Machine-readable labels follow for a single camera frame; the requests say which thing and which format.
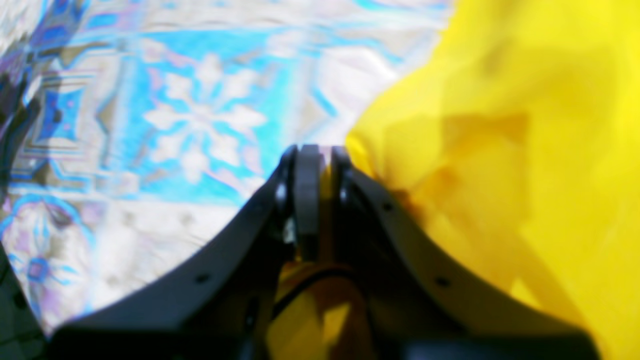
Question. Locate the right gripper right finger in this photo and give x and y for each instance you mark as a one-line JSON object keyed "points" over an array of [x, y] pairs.
{"points": [[421, 303]]}

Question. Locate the yellow T-shirt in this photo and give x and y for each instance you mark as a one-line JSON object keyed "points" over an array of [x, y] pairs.
{"points": [[516, 148]]}

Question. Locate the patterned tile tablecloth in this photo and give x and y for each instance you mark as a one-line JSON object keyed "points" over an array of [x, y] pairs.
{"points": [[132, 131]]}

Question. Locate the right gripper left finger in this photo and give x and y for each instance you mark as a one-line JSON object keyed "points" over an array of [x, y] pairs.
{"points": [[218, 304]]}

